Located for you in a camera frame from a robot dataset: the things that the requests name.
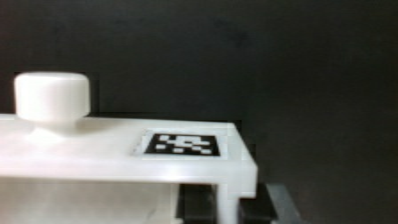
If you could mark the white drawer box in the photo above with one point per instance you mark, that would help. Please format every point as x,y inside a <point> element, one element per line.
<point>94,169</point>

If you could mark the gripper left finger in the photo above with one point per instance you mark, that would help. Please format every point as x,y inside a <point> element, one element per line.
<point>197,204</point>

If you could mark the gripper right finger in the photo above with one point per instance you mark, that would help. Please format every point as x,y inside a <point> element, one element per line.
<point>271,208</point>

